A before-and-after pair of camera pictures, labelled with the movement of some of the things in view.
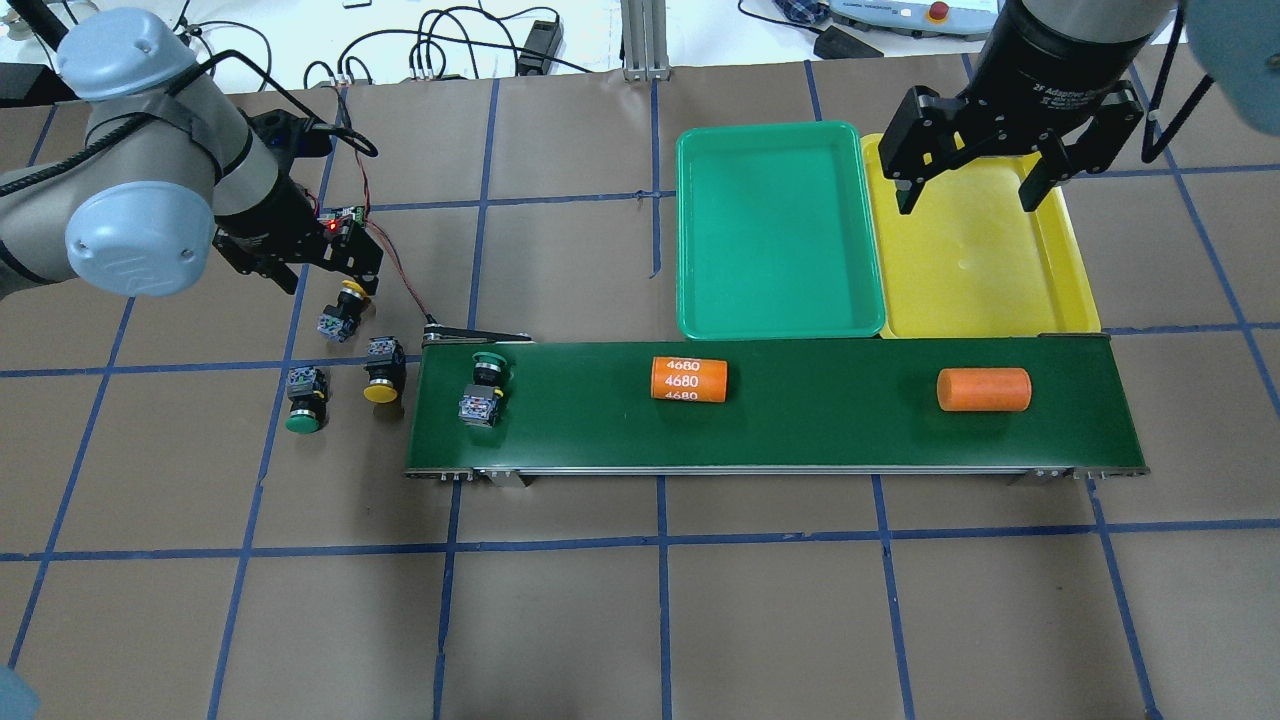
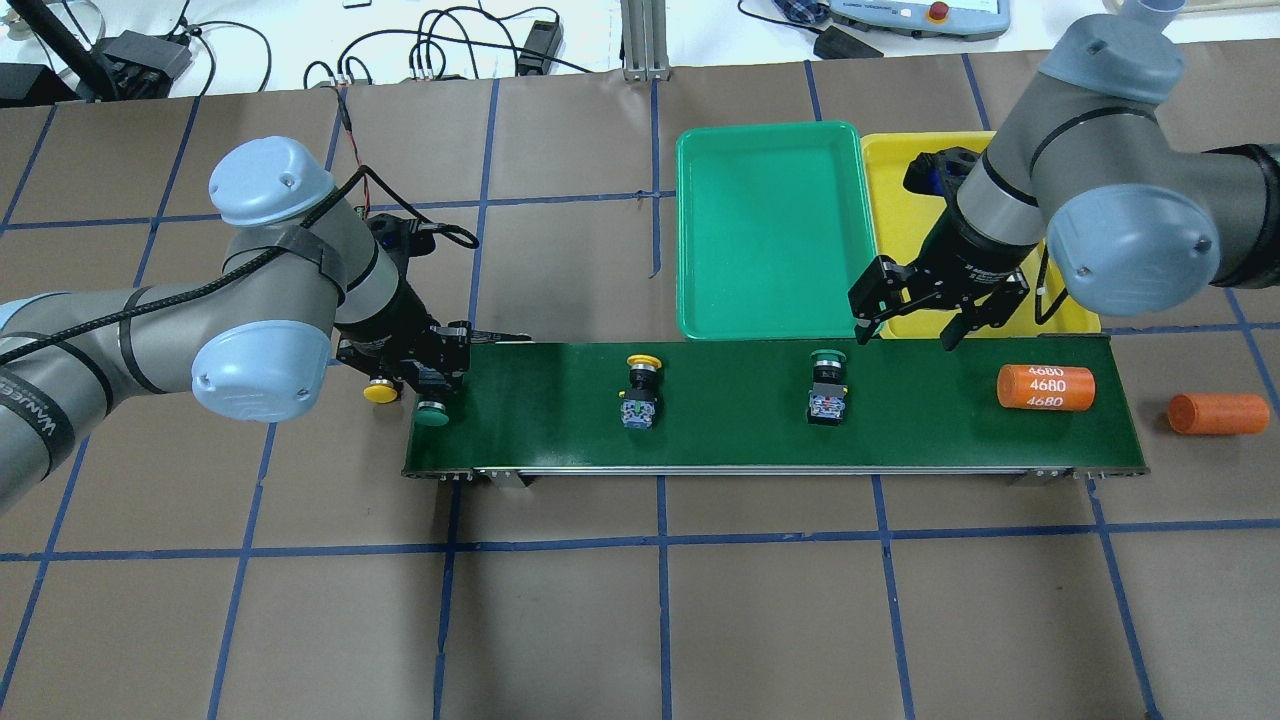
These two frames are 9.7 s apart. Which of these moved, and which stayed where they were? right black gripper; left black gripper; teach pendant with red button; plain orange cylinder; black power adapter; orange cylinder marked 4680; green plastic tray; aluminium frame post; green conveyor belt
Moved: plain orange cylinder; orange cylinder marked 4680; left black gripper; right black gripper
Stayed: aluminium frame post; black power adapter; teach pendant with red button; green plastic tray; green conveyor belt
